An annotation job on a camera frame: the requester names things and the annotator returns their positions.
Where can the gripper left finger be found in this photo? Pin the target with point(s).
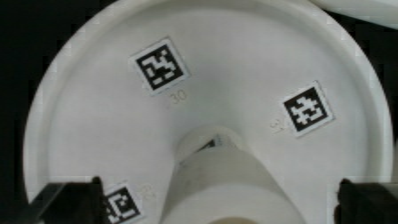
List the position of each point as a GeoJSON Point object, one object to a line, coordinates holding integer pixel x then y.
{"type": "Point", "coordinates": [68, 203]}

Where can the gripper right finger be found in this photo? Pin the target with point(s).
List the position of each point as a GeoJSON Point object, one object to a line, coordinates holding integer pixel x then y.
{"type": "Point", "coordinates": [366, 203]}

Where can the white cylindrical table leg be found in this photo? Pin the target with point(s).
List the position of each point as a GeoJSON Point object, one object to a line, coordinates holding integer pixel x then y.
{"type": "Point", "coordinates": [222, 190]}

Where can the white round table top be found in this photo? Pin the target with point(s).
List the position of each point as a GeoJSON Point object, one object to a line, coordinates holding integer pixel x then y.
{"type": "Point", "coordinates": [187, 63]}

